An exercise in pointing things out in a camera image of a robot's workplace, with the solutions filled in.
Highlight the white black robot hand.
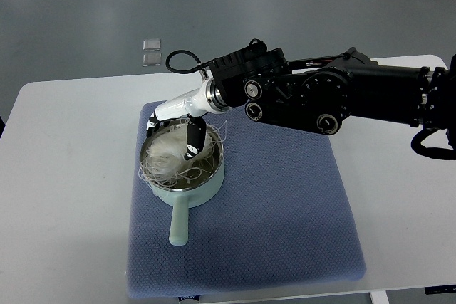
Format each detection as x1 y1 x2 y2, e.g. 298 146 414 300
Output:
146 79 228 160

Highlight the white vermicelli bundle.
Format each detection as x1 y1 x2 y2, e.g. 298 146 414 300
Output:
138 119 227 190

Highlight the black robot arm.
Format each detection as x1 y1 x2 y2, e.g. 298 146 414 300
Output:
146 39 455 160

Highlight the mint green steel pot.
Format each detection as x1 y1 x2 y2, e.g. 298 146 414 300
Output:
139 137 224 246

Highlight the upper silver floor plate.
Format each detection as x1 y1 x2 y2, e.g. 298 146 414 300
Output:
142 38 161 51

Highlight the blue textured mat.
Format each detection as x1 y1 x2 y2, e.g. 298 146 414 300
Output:
126 108 366 299

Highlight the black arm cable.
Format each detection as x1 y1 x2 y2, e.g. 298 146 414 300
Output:
165 49 211 75

